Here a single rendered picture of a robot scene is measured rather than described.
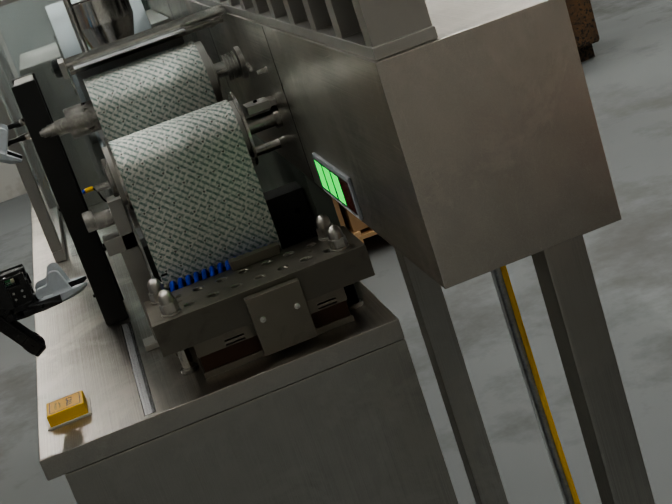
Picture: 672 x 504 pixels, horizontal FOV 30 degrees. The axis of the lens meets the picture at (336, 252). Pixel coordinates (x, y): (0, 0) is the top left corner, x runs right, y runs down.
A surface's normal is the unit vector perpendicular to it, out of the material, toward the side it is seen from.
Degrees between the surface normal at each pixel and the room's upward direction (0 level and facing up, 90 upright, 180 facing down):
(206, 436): 90
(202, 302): 0
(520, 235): 90
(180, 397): 0
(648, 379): 0
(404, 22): 90
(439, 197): 90
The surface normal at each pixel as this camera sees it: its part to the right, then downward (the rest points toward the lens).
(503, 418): -0.30, -0.91
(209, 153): 0.24, 0.23
